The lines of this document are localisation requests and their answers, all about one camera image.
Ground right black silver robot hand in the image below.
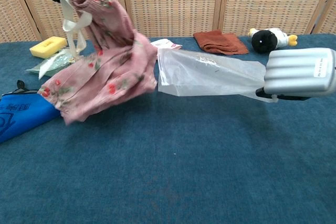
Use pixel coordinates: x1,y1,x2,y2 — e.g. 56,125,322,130
256,47,336,101

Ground translucent plastic zip bag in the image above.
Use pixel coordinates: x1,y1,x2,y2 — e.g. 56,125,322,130
156,48,278,103

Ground pink floral garment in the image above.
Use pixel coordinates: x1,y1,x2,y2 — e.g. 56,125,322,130
38,0,159,126

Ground brown folded cloth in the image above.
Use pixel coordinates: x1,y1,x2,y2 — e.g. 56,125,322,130
193,30,249,56

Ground blue cloth with black trim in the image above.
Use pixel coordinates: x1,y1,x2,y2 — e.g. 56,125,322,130
0,80,61,143

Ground black white plush toy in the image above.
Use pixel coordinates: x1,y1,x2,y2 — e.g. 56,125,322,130
248,27,299,53

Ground yellow sponge with hole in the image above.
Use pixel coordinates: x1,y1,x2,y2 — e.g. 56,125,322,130
29,36,68,58

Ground green plastic dustpan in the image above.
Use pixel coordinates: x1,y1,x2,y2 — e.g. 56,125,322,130
25,48,79,76

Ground narrow white paper hang tag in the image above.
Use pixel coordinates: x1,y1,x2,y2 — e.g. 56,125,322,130
38,62,55,80

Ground pink white wet wipes pack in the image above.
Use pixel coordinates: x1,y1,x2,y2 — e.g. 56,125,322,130
151,38,183,51

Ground woven wooden folding screen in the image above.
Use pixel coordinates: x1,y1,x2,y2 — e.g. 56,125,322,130
0,0,336,44

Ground blue carpet table cover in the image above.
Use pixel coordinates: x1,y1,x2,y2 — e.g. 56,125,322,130
0,34,336,224

